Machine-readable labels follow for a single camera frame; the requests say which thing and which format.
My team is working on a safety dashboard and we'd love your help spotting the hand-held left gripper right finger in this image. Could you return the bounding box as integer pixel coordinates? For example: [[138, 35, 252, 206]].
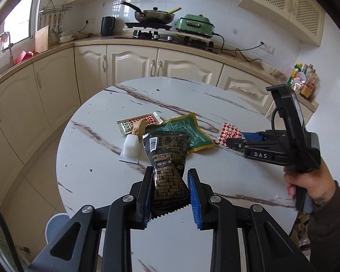
[[187, 168, 315, 272]]

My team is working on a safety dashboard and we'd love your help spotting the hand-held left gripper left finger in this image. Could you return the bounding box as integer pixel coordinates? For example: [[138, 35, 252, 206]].
[[31, 167, 154, 272]]

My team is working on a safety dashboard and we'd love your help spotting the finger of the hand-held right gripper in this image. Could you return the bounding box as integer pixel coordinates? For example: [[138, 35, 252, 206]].
[[241, 130, 281, 143], [226, 137, 275, 152]]

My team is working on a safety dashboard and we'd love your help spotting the small red checkered packet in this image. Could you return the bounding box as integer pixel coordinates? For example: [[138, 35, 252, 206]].
[[215, 122, 244, 148]]

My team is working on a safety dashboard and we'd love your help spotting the black snack packet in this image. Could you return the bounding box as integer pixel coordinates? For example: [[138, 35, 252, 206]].
[[142, 132, 192, 220]]

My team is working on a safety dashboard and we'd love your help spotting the dark green snack packet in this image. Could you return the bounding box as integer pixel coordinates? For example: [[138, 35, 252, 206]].
[[146, 113, 216, 155]]

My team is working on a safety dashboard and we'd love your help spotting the white jelly cup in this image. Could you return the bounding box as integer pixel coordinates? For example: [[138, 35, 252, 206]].
[[119, 134, 143, 164]]

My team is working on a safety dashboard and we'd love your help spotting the brown scrap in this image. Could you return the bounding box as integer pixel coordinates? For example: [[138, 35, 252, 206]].
[[130, 119, 147, 137]]

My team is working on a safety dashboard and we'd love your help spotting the red checkered packet green label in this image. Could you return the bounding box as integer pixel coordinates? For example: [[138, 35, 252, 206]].
[[117, 112, 163, 136]]

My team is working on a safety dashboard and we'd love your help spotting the blue plastic waste bin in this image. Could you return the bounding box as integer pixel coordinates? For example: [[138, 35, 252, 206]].
[[45, 212, 70, 245]]

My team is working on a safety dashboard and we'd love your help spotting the person's right forearm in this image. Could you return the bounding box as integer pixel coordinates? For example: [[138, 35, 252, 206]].
[[307, 185, 340, 272]]

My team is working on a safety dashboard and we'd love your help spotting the person's right hand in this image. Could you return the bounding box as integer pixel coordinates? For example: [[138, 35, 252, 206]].
[[283, 163, 337, 207]]

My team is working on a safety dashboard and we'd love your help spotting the cluster of condiment bottles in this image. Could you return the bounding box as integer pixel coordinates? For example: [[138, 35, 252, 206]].
[[286, 62, 319, 100]]

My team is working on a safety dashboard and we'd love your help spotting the round marble table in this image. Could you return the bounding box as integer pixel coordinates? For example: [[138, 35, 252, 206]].
[[56, 76, 308, 272]]

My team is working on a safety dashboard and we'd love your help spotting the black glass gas hob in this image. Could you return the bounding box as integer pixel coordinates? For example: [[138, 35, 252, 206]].
[[113, 30, 220, 54]]

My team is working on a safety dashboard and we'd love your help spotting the green electric cooker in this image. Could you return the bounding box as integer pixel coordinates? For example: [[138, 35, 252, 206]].
[[174, 14, 216, 34]]

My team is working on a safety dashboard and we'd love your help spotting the steel wok with lid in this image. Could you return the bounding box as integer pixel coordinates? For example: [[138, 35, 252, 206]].
[[120, 1, 182, 25]]

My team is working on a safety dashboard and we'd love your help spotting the patterned glass door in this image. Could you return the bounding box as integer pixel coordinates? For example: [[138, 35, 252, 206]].
[[0, 227, 29, 272]]

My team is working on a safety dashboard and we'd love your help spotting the beige kitchen countertop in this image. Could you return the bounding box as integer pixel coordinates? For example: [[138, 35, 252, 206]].
[[0, 32, 319, 112]]

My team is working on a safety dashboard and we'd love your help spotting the black electric kettle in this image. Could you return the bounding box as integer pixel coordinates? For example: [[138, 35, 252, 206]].
[[100, 16, 116, 36]]

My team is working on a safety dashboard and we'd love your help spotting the stack of white bowls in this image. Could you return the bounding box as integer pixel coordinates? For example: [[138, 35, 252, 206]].
[[58, 30, 76, 44]]

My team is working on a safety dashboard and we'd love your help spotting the red dish rack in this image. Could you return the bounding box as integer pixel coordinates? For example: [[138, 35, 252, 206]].
[[13, 50, 39, 66]]

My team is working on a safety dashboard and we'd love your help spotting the wooden cutting board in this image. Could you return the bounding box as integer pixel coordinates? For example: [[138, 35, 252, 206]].
[[35, 25, 50, 53]]

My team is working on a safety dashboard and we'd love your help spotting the hanging utensil rack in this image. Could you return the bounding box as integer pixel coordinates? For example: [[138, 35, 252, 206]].
[[39, 0, 73, 34]]

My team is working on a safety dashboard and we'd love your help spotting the steel sink faucet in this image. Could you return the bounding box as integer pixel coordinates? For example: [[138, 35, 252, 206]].
[[0, 32, 15, 69]]

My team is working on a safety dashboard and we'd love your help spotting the kitchen window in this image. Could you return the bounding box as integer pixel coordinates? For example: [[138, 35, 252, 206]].
[[0, 0, 36, 63]]

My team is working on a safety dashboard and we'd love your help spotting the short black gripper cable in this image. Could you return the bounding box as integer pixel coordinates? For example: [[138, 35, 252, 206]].
[[270, 106, 282, 131]]

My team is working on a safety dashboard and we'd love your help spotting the black cooker power cable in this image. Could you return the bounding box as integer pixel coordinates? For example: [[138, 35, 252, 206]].
[[214, 32, 263, 63]]

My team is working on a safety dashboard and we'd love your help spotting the white double wall socket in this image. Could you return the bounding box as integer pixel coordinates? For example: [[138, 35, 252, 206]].
[[259, 40, 276, 54]]

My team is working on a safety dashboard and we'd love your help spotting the thick black cable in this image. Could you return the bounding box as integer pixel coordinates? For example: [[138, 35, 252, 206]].
[[0, 194, 24, 272]]

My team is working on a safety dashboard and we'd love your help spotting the black kettle power cable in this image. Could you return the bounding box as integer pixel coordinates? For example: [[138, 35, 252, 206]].
[[77, 21, 102, 39]]

